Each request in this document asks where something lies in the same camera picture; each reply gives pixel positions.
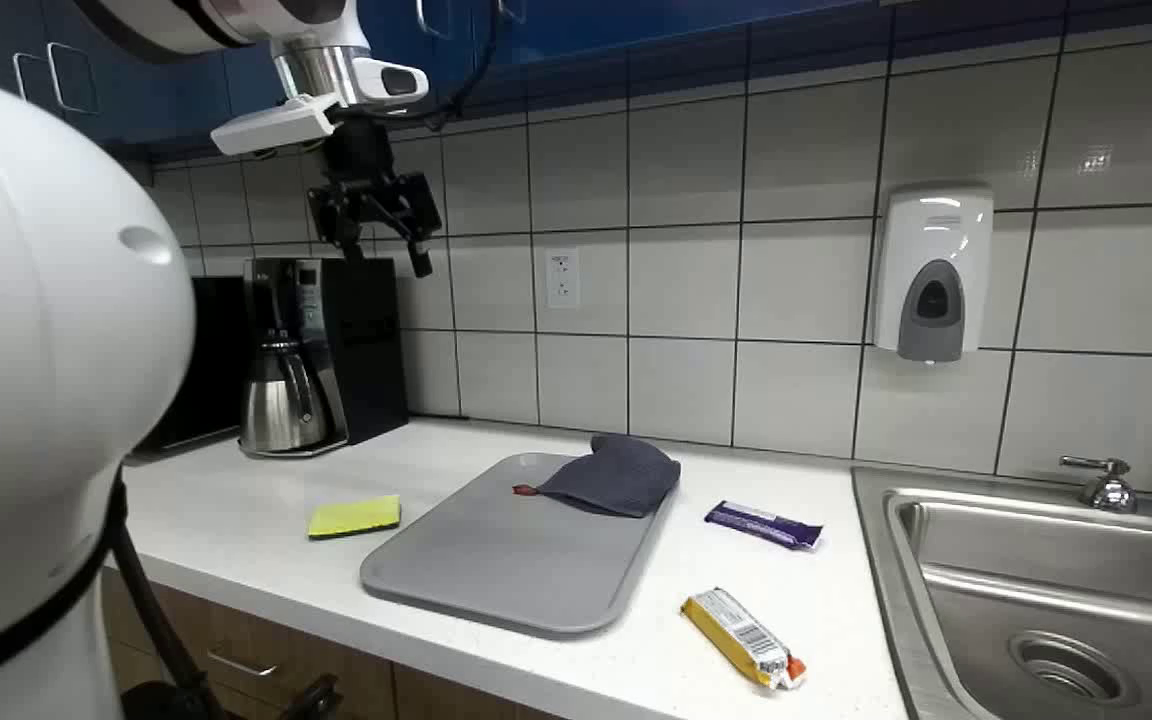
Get black microwave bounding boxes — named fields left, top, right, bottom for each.
left=131, top=271, right=260, bottom=456

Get yellow sponge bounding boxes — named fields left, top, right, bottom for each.
left=305, top=491, right=408, bottom=543

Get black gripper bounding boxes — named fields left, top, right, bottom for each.
left=309, top=114, right=446, bottom=283

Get silver drawer handle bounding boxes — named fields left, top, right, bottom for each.
left=205, top=649, right=285, bottom=685

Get white wall outlet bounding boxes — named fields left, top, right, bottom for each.
left=541, top=244, right=587, bottom=315

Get stainless steel sink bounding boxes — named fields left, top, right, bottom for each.
left=849, top=465, right=1152, bottom=720

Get chrome faucet handle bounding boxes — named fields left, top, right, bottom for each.
left=1057, top=452, right=1139, bottom=515

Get grey plastic tray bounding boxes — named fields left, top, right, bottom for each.
left=355, top=447, right=679, bottom=642

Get purple snack packet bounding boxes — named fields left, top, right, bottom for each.
left=701, top=496, right=828, bottom=557

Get wooden base cabinet drawers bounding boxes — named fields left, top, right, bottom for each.
left=100, top=572, right=566, bottom=720

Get white wall soap dispenser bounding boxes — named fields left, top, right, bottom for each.
left=872, top=183, right=996, bottom=370

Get silver cabinet handle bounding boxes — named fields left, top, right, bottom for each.
left=45, top=37, right=89, bottom=119
left=6, top=45, right=38, bottom=119

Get black base cable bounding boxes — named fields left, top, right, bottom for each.
left=103, top=478, right=227, bottom=720

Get dark blue oven mitt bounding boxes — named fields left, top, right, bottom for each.
left=508, top=428, right=682, bottom=520

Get steel coffee carafe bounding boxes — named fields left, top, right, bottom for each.
left=234, top=331, right=344, bottom=462

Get black coffee maker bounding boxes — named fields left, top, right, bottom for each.
left=247, top=253, right=413, bottom=452

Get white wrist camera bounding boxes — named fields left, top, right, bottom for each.
left=207, top=87, right=348, bottom=160

